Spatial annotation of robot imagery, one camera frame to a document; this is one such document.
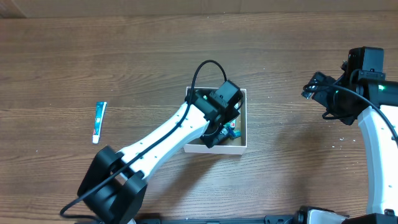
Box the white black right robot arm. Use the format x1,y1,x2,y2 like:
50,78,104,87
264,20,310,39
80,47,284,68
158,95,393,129
290,47,397,224

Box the teal toothpaste tube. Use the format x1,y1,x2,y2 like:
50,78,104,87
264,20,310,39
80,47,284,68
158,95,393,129
92,101,108,144

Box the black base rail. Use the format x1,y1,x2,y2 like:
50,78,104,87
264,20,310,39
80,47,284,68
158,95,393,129
133,205,352,224

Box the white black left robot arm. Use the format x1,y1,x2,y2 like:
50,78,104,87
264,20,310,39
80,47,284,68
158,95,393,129
77,80,246,223

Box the green soap packet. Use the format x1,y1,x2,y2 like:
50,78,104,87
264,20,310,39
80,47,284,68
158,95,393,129
224,107,241,129

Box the white cardboard box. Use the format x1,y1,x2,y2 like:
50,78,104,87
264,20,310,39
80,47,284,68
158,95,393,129
183,88,248,155

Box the green toothbrush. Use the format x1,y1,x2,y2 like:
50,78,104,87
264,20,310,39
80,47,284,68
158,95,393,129
229,129,241,139

